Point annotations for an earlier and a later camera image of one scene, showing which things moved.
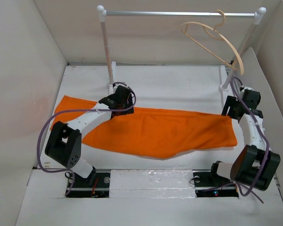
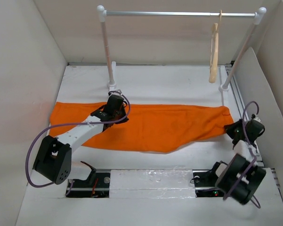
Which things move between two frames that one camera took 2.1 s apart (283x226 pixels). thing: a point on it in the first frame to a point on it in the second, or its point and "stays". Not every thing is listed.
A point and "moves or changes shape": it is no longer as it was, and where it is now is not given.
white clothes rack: (102, 13) stays
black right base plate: (208, 184) stays
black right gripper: (230, 101) to (229, 127)
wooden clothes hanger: (222, 37) to (214, 45)
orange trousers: (150, 133) moves or changes shape
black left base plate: (100, 188) stays
